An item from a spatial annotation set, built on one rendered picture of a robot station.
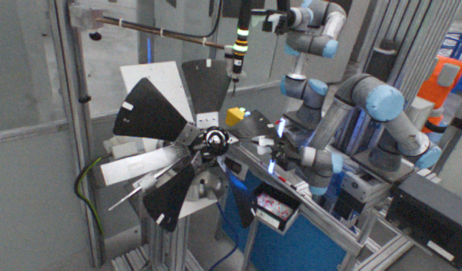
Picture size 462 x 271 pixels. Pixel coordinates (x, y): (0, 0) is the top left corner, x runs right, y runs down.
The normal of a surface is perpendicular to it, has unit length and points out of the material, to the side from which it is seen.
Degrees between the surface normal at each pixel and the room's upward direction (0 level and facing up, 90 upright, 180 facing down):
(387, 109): 85
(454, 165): 90
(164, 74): 50
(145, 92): 72
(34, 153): 90
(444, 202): 15
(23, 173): 90
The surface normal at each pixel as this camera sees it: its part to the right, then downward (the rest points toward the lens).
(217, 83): -0.02, -0.25
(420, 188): -0.07, -0.77
